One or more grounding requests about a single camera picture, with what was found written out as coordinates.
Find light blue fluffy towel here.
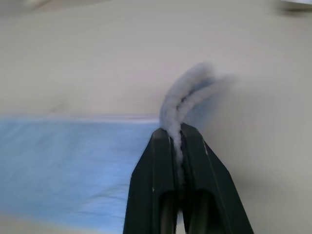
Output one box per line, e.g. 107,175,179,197
0,62,238,234

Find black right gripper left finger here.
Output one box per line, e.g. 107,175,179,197
122,127,180,234

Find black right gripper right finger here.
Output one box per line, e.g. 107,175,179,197
179,122,255,234

